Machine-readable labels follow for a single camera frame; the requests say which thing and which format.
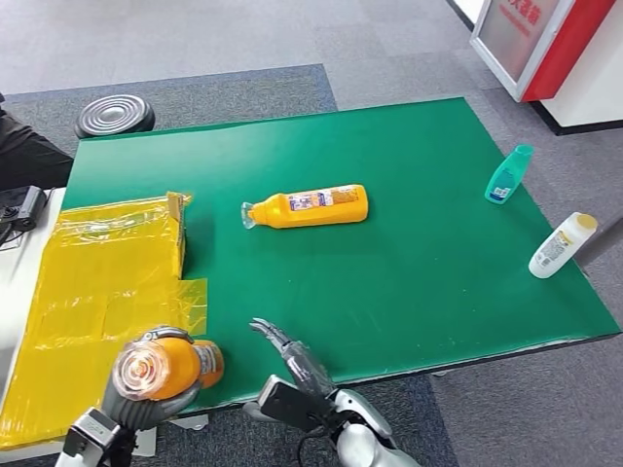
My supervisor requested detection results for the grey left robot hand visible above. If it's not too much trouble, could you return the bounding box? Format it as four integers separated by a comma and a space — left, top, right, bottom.
100, 325, 202, 433

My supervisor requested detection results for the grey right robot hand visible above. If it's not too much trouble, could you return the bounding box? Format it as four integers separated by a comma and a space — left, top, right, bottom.
249, 317, 338, 401

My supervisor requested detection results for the orange detergent bottle clear cap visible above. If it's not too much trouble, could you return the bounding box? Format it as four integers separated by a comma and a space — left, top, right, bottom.
112, 338, 226, 404
240, 184, 369, 231

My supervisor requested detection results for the teal plastic bottle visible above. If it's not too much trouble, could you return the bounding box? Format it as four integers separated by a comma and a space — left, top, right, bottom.
484, 144, 535, 206

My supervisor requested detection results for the white bottle yellow cap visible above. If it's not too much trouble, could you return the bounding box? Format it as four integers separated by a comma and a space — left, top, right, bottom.
528, 211, 599, 280

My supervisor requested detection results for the green table cover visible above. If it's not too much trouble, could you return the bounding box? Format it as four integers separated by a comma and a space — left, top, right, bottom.
62, 96, 621, 413

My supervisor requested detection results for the yellow taped cardboard box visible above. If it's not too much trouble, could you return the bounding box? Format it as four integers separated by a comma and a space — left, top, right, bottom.
0, 191, 208, 450

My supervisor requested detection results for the person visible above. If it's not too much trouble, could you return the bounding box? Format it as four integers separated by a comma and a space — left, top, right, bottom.
0, 92, 74, 192

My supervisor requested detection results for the black round stool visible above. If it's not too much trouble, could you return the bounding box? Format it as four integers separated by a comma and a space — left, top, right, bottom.
74, 93, 156, 140

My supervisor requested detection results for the red white display stand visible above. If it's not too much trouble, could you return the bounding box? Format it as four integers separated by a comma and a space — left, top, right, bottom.
470, 0, 623, 136

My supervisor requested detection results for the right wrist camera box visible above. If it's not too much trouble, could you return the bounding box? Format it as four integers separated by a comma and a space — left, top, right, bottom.
243, 375, 337, 434

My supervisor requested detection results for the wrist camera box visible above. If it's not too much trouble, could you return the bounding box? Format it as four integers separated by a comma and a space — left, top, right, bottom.
243, 375, 337, 434
62, 408, 122, 460

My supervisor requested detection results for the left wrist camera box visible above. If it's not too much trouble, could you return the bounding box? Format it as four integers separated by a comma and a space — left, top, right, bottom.
62, 408, 122, 460

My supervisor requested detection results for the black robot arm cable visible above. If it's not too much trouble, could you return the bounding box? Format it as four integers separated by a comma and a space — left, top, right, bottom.
297, 421, 344, 467

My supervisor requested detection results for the black device with cable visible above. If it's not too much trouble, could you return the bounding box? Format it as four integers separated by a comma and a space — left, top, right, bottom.
0, 185, 55, 247

